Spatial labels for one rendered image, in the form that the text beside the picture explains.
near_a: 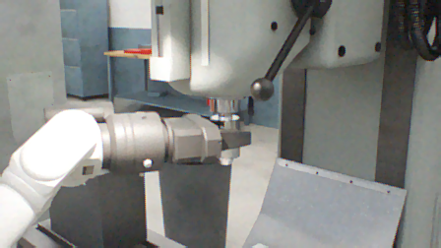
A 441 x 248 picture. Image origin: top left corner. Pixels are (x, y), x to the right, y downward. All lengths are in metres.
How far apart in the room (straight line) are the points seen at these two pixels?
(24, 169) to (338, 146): 0.68
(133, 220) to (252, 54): 0.56
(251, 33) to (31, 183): 0.33
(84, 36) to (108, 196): 7.01
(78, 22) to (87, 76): 0.89
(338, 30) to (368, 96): 0.30
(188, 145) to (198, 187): 1.98
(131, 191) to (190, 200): 1.67
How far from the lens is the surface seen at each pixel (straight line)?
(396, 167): 1.00
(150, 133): 0.64
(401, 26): 0.78
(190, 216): 2.72
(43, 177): 0.59
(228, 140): 0.69
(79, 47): 7.92
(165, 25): 0.60
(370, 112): 1.00
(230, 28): 0.59
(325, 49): 0.72
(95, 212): 1.00
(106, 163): 0.66
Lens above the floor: 1.43
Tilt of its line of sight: 14 degrees down
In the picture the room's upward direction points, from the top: straight up
